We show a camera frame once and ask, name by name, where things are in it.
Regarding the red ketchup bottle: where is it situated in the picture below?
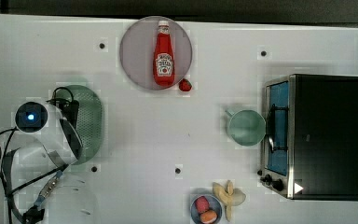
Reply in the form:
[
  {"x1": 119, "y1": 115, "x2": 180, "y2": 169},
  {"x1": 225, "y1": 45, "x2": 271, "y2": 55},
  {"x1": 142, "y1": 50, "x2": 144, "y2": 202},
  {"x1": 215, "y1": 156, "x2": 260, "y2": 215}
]
[{"x1": 153, "y1": 21, "x2": 175, "y2": 87}]

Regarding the pink toy fruit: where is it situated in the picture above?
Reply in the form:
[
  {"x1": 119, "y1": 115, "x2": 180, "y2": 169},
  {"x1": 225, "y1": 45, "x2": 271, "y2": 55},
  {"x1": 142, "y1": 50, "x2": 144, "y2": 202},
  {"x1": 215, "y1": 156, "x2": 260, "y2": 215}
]
[{"x1": 195, "y1": 196, "x2": 210, "y2": 214}]

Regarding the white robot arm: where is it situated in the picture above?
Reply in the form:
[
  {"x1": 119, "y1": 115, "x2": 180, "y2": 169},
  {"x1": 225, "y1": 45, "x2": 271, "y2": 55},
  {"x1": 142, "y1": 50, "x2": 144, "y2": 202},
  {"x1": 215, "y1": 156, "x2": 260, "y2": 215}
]
[{"x1": 0, "y1": 100, "x2": 101, "y2": 224}]

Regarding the red toy strawberry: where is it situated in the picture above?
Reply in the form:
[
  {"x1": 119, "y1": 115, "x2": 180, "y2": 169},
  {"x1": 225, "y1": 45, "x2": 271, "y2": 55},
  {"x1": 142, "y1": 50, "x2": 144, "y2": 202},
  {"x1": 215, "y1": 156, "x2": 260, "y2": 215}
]
[{"x1": 179, "y1": 78, "x2": 192, "y2": 91}]

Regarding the peeled toy banana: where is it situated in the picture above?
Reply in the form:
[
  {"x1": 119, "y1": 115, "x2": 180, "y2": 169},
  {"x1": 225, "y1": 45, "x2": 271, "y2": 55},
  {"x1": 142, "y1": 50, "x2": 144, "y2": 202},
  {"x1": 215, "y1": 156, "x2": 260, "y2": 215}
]
[{"x1": 213, "y1": 180, "x2": 246, "y2": 222}]

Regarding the black steel toaster oven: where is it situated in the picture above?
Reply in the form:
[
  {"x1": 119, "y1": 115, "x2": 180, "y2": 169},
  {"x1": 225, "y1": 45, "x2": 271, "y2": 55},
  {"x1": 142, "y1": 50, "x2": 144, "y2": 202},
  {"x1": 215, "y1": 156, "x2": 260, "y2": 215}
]
[{"x1": 257, "y1": 74, "x2": 358, "y2": 201}]

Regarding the round grey plate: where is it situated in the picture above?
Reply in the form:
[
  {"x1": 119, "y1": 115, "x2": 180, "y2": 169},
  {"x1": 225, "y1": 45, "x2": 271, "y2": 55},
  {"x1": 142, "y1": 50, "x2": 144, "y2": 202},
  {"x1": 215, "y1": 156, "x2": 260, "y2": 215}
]
[{"x1": 119, "y1": 16, "x2": 192, "y2": 91}]

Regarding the orange toy fruit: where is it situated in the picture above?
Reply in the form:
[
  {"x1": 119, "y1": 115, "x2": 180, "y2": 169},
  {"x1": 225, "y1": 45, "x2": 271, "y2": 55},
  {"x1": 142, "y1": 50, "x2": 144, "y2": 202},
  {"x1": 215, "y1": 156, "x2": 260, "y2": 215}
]
[{"x1": 200, "y1": 210, "x2": 218, "y2": 224}]

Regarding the mint green plastic strainer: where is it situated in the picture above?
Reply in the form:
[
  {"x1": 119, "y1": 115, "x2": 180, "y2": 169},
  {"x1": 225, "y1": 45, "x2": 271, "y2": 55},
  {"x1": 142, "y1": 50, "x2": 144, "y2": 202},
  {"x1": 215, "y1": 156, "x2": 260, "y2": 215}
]
[{"x1": 55, "y1": 85, "x2": 103, "y2": 165}]

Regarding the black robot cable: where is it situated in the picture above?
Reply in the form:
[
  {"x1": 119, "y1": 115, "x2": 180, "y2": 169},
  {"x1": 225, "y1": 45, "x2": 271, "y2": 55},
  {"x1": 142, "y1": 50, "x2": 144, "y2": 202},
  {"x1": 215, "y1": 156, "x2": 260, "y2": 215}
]
[{"x1": 0, "y1": 87, "x2": 75, "y2": 224}]

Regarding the mint green cup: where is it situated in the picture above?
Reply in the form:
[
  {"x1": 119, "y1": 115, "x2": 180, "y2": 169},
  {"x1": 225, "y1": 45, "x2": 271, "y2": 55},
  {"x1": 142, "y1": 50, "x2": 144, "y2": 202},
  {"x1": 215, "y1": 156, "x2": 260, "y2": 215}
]
[{"x1": 226, "y1": 108, "x2": 266, "y2": 147}]

